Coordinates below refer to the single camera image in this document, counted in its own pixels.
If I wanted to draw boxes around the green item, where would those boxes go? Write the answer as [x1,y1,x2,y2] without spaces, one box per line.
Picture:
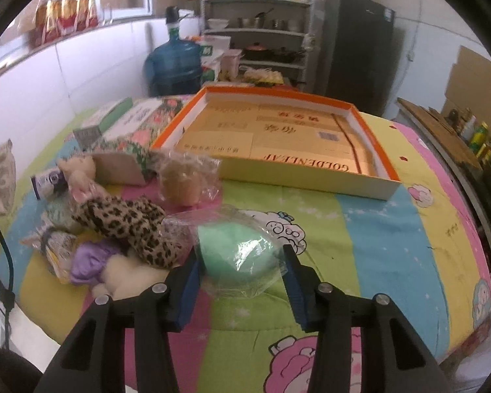
[162,206,287,299]

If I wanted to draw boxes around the leopard print plush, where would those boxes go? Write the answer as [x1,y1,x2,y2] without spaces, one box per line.
[73,196,190,269]

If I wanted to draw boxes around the cream plush purple bow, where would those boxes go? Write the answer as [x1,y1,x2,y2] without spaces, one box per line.
[70,239,169,301]

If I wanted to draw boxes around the yellow white snack bag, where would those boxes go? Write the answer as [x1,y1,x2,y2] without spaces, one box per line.
[20,226,78,284]

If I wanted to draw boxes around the green white tissue pack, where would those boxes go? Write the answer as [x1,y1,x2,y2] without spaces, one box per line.
[46,195,83,235]

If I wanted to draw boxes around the pink beige plush toy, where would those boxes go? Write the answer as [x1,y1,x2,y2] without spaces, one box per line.
[57,154,109,205]

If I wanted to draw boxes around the white floral neck pillow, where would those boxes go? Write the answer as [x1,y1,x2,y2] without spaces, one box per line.
[0,139,16,216]

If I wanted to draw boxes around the beige item in plastic bag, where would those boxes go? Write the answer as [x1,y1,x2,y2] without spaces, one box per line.
[150,149,221,208]

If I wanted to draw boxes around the colourful cartoon quilt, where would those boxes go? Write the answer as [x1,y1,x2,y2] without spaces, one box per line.
[0,95,491,393]

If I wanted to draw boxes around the orange cardboard tray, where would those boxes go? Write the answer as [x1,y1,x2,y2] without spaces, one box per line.
[152,86,401,200]

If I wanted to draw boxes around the floral tissue box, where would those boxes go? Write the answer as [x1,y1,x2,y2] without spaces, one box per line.
[89,96,191,185]

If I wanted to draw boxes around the white green tissue box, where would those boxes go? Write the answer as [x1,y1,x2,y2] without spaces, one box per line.
[73,97,134,150]

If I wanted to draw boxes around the wooden counter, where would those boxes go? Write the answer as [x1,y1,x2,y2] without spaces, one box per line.
[396,98,482,174]

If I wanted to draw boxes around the blue water jug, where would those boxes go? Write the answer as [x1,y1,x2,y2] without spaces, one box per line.
[143,6,203,97]

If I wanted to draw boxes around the green yellow bottle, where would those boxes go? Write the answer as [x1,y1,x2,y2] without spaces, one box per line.
[468,122,489,154]

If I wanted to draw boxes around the black refrigerator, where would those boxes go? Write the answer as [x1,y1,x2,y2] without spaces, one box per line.
[314,0,395,116]

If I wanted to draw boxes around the grey metal shelf rack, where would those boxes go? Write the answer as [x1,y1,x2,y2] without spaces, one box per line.
[199,0,315,90]

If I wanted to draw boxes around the red drink bottle pack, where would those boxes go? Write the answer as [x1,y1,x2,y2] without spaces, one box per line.
[32,0,100,47]

